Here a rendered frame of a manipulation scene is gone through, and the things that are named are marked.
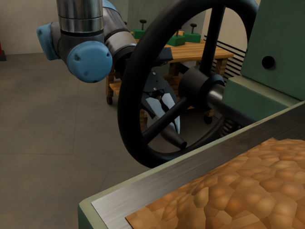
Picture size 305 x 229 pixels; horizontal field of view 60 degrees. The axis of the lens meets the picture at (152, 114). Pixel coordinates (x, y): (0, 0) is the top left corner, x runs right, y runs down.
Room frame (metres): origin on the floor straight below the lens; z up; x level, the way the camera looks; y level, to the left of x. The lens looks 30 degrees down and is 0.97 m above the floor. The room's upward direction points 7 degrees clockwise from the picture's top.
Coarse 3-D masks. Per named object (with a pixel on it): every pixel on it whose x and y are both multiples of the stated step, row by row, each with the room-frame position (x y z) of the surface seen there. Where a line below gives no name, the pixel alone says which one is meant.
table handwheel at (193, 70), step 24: (192, 0) 0.32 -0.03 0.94; (216, 0) 0.34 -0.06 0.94; (240, 0) 0.37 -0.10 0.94; (168, 24) 0.30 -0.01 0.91; (216, 24) 0.36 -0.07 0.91; (144, 48) 0.28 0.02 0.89; (144, 72) 0.28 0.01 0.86; (192, 72) 0.37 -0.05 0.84; (120, 96) 0.28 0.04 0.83; (192, 96) 0.34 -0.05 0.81; (216, 96) 0.33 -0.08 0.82; (120, 120) 0.27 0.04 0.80; (168, 120) 0.32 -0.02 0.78; (240, 120) 0.29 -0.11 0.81; (144, 144) 0.29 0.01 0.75; (192, 144) 0.39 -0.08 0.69
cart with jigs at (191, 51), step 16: (176, 32) 2.03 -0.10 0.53; (192, 32) 1.82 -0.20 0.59; (176, 48) 1.60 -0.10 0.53; (192, 48) 1.64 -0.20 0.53; (176, 64) 2.03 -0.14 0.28; (224, 64) 1.63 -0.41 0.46; (112, 80) 1.74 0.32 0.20; (176, 80) 1.94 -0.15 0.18; (112, 96) 1.74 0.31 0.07; (160, 96) 1.58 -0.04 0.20; (176, 96) 1.64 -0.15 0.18; (144, 112) 1.34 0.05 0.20; (208, 112) 1.63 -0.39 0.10
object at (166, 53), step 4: (164, 48) 0.48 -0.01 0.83; (168, 48) 0.49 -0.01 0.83; (164, 52) 0.47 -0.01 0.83; (168, 52) 0.48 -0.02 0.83; (160, 56) 0.46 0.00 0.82; (164, 56) 0.47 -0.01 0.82; (168, 56) 0.48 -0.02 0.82; (172, 56) 0.49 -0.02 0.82; (156, 60) 0.46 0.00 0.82; (160, 60) 0.46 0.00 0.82; (164, 60) 0.47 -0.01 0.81; (168, 60) 0.48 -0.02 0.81; (156, 64) 0.47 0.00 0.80; (160, 64) 0.47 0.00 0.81; (164, 64) 0.49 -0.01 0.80
